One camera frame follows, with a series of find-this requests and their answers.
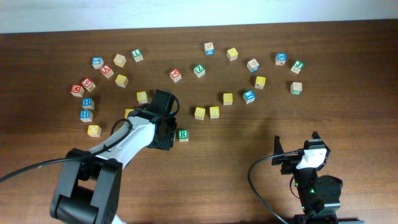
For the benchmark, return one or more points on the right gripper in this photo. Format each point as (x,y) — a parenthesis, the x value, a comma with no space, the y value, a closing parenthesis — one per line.
(290,162)

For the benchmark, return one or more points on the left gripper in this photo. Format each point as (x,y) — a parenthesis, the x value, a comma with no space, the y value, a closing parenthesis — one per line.
(166,145)

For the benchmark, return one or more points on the yellow letter C block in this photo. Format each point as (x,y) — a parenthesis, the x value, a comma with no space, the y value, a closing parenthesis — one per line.
(142,97)

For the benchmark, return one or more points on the red letter A block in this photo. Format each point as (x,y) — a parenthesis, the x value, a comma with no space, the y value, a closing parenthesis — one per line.
(175,75)

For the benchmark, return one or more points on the green letter R block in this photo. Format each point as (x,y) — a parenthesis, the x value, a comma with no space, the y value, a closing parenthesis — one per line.
(183,135)

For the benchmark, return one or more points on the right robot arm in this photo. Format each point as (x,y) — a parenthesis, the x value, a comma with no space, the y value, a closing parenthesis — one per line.
(319,195)

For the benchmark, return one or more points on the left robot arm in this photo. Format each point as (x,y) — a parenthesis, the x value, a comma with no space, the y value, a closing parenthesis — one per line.
(89,184)

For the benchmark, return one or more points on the yellow letter S block left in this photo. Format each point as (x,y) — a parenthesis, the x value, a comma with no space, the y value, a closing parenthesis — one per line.
(199,113)

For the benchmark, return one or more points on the yellow letter s block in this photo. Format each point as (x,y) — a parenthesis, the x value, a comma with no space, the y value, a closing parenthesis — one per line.
(199,113)
(214,112)

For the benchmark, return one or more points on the yellow letter O block centre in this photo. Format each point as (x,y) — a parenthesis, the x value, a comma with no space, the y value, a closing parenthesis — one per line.
(127,111)

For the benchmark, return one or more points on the yellow letter o block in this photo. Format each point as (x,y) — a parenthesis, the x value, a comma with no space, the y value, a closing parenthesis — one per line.
(127,111)
(94,131)

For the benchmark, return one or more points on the green letter Z block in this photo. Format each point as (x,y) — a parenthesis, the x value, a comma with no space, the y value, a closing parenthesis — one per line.
(199,70)

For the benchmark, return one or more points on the yellow letter S block right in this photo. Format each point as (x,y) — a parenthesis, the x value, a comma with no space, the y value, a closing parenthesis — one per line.
(214,112)

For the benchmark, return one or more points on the yellow block upper left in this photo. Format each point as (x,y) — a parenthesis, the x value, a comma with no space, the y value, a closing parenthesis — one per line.
(121,81)

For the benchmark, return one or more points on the wooden block green side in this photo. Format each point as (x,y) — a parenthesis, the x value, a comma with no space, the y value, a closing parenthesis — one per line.
(296,88)

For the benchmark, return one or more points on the green letter L block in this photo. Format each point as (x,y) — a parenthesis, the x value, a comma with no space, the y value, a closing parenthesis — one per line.
(137,55)

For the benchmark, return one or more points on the yellow block centre right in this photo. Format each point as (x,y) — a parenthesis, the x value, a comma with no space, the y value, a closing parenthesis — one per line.
(227,98)

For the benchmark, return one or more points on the plain wooden block yellow side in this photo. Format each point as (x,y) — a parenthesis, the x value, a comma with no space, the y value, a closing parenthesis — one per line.
(119,60)

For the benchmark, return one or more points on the blue letter E block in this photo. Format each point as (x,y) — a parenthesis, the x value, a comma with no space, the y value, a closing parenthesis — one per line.
(249,96)

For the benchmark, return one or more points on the red letter block upper left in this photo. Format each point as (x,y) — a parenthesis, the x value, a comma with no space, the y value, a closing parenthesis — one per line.
(107,71)

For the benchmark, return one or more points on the wooden block blue side top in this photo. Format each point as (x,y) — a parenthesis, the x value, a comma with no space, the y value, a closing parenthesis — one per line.
(209,48)

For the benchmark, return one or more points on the wooden block blue side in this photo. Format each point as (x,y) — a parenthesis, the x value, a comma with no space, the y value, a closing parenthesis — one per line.
(209,48)
(253,65)

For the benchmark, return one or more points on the green letter J block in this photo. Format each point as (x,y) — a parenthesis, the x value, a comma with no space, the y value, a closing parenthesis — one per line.
(297,67)

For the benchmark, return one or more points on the yellow letter O block left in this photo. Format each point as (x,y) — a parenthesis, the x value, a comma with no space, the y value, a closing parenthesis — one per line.
(94,131)

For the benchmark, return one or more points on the blue letter H block upper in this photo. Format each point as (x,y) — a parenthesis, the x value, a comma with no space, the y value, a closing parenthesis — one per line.
(88,104)

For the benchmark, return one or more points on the blue letter h block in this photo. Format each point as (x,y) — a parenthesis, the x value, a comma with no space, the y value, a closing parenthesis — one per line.
(86,115)
(88,104)

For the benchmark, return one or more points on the blue number 5 block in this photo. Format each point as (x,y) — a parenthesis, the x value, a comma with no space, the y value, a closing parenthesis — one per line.
(97,62)

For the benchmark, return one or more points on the red number 9 block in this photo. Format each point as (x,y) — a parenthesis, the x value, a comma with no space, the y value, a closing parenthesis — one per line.
(88,84)

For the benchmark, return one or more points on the blue letter H block lower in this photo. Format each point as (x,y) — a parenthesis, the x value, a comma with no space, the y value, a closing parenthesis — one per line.
(86,115)

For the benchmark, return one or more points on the yellow block upper right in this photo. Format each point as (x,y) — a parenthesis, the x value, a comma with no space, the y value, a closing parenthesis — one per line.
(232,54)

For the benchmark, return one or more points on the blue letter K block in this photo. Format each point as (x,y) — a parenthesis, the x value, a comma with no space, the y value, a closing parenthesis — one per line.
(280,58)

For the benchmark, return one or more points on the wooden block blue side right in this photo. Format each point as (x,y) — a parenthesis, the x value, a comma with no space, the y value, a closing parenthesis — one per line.
(253,65)

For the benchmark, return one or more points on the red letter M block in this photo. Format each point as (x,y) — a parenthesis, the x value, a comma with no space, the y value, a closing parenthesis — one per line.
(77,90)

